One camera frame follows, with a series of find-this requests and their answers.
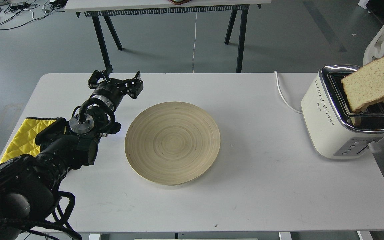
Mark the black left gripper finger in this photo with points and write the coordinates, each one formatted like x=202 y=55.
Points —
x=93 y=82
x=133 y=87

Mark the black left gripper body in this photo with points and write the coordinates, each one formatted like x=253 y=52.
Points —
x=114 y=90

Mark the slice of bread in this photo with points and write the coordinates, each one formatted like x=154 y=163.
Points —
x=365 y=87

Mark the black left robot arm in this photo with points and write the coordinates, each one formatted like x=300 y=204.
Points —
x=29 y=185

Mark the cream chrome toaster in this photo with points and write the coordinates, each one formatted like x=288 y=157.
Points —
x=336 y=132

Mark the round wooden plate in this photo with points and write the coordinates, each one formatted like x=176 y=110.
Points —
x=172 y=143

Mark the white background table black legs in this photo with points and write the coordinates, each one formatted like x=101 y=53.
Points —
x=172 y=25

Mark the yellow quilted cloth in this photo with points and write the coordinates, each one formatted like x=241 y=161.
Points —
x=23 y=141

